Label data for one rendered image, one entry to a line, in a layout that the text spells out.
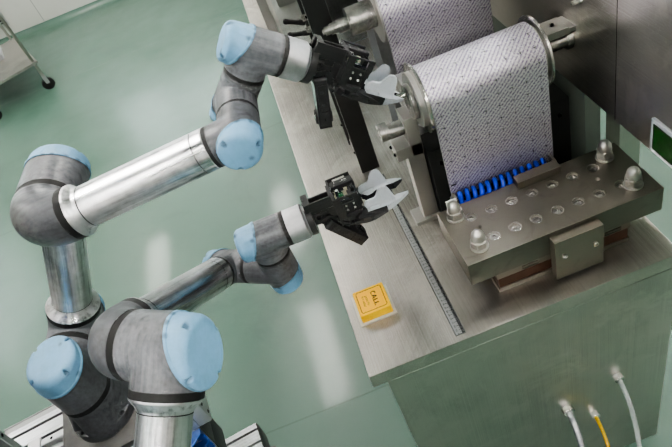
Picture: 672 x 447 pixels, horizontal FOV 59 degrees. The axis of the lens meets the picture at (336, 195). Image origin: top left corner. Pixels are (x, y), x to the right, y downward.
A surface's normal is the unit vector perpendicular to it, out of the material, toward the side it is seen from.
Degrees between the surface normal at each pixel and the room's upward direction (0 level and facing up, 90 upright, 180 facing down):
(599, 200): 0
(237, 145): 90
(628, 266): 0
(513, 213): 0
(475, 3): 92
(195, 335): 87
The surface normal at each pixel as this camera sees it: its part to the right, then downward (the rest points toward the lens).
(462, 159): 0.24, 0.60
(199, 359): 0.92, -0.15
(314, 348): -0.29, -0.70
